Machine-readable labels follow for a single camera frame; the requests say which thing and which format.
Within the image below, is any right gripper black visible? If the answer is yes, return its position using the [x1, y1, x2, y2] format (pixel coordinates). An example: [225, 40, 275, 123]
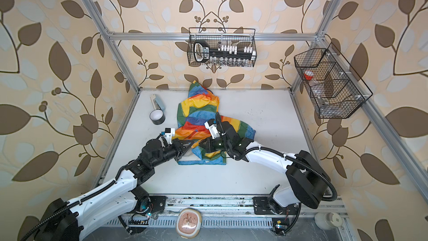
[199, 135, 232, 152]

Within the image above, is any back wire basket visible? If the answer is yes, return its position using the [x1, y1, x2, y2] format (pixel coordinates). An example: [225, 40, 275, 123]
[186, 26, 257, 68]

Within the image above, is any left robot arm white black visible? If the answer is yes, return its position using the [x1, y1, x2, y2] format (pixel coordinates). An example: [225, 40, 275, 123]
[21, 137, 193, 241]

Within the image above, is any rainbow striped jacket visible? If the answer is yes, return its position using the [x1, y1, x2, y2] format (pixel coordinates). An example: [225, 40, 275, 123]
[176, 81, 256, 166]

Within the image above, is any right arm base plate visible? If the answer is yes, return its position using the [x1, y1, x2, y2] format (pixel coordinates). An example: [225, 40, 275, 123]
[253, 196, 299, 216]

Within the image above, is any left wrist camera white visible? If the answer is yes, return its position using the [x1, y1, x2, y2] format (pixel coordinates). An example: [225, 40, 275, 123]
[161, 128, 175, 144]

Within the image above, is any black tape roll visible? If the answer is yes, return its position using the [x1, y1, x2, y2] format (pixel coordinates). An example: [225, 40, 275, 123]
[149, 109, 166, 125]

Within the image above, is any pink round timer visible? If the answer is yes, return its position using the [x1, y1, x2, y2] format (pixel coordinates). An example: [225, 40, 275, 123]
[176, 208, 202, 239]

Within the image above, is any black socket set rail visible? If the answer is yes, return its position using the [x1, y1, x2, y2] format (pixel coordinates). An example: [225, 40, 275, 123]
[190, 40, 257, 63]

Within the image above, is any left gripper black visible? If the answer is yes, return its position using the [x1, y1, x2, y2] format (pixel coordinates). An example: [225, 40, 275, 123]
[150, 138, 195, 170]

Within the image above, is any right wire basket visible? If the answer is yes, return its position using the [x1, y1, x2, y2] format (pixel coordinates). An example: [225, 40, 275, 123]
[294, 44, 373, 119]

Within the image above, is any white round container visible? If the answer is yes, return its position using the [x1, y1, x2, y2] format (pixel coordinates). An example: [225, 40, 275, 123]
[314, 213, 343, 231]

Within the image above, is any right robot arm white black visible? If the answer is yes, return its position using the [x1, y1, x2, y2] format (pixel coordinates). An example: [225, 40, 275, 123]
[200, 119, 338, 214]

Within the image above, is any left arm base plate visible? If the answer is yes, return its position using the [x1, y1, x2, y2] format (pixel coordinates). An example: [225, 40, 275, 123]
[121, 195, 167, 215]

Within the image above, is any wire basket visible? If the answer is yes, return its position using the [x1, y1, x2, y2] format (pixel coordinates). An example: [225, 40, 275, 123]
[294, 44, 373, 119]
[186, 26, 257, 68]

